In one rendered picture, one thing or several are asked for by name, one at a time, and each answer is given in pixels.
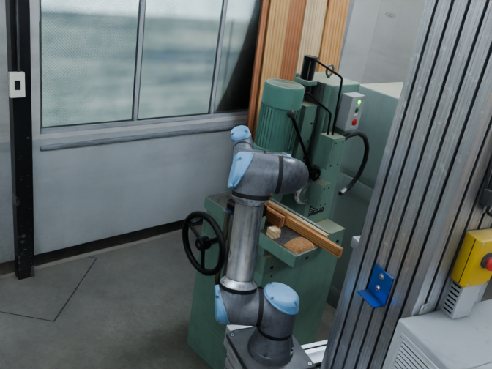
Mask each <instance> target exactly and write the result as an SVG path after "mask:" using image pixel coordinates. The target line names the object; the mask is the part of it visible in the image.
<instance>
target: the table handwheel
mask: <svg viewBox="0 0 492 369"><path fill-rule="evenodd" d="M196 217H202V218H203V219H205V220H206V221H207V222H208V223H209V224H210V226H211V227H212V228H213V230H214V232H215V234H216V235H215V236H211V237H208V236H200V235H199V233H198V232H197V231H196V230H195V228H194V227H193V225H192V224H190V221H191V220H192V219H194V218H196ZM189 227H190V229H191V230H192V231H193V233H194V234H195V236H196V237H197V239H196V241H195V246H196V247H197V249H198V250H200V251H201V264H199V263H198V262H197V261H196V259H195V257H194V255H193V253H192V251H191V249H190V243H189V239H188V231H189ZM182 241H183V245H184V250H185V252H186V255H187V257H188V259H189V261H190V263H191V264H192V265H193V266H194V268H195V269H196V270H197V271H199V272H200V273H201V274H203V275H207V276H213V275H216V274H217V273H218V272H220V270H221V269H222V268H223V266H224V263H225V261H226V243H225V240H224V236H223V233H222V231H221V229H220V227H219V225H218V224H217V222H216V221H215V219H214V218H213V217H212V216H210V215H209V214H207V213H205V212H202V211H194V212H192V213H190V214H189V215H188V216H187V217H186V219H185V221H184V224H183V228H182ZM217 243H218V244H219V248H220V256H219V260H218V263H217V265H216V267H215V268H213V269H206V268H205V250H207V249H209V248H210V247H211V245H214V244H217Z"/></svg>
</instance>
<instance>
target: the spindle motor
mask: <svg viewBox="0 0 492 369"><path fill-rule="evenodd" d="M304 93H305V87H304V86H303V85H302V84H300V83H297V82H294V81H288V80H284V79H277V78H270V79H267V80H266V81H265V82H264V89H263V94H262V98H261V107H260V111H259V116H258V124H257V129H256V137H255V142H254V147H255V149H256V150H262V151H269V152H280V153H281V152H284V153H286V154H290V155H292V152H293V148H294V141H295V137H296V130H295V128H294V125H293V122H292V120H291V118H289V117H288V116H287V112H288V111H289V110H291V109H292V110H294V111H295V112H296V115H295V117H294V118H295V120H296V123H297V126H298V122H299V115H300V111H301V107H302V101H303V97H304Z"/></svg>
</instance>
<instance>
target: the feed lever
mask: <svg viewBox="0 0 492 369"><path fill-rule="evenodd" d="M295 115H296V112H295V111H294V110H292V109H291V110H289V111H288V112H287V116H288V117H289V118H291V120H292V122H293V125H294V128H295V130H296V133H297V136H298V139H299V142H300V145H301V147H302V151H303V153H304V155H305V159H306V161H307V164H308V167H307V169H308V171H309V177H308V179H310V180H312V181H316V180H317V179H319V180H320V179H321V177H320V175H321V171H320V170H319V169H317V168H315V167H313V166H312V165H311V164H310V160H309V157H308V154H307V152H306V149H305V145H304V143H303V141H302V137H301V135H300V132H299V128H298V127H297V123H296V120H295V118H294V117H295Z"/></svg>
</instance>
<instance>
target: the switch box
mask: <svg viewBox="0 0 492 369"><path fill-rule="evenodd" d="M358 100H361V102H360V104H357V101H358ZM364 101H365V95H363V94H359V93H357V92H352V93H343V96H342V99H341V102H340V108H339V111H338V117H337V121H336V124H335V126H336V127H337V128H339V129H342V130H344V131H346V130H354V129H357V128H358V125H359V120H360V117H361V113H362V108H363V105H364ZM356 105H359V106H357V107H356ZM356 108H358V109H359V111H358V112H357V115H356V116H354V113H355V110H356ZM354 119H356V120H357V123H356V124H355V125H354V127H351V126H353V124H352V122H353V120H354Z"/></svg>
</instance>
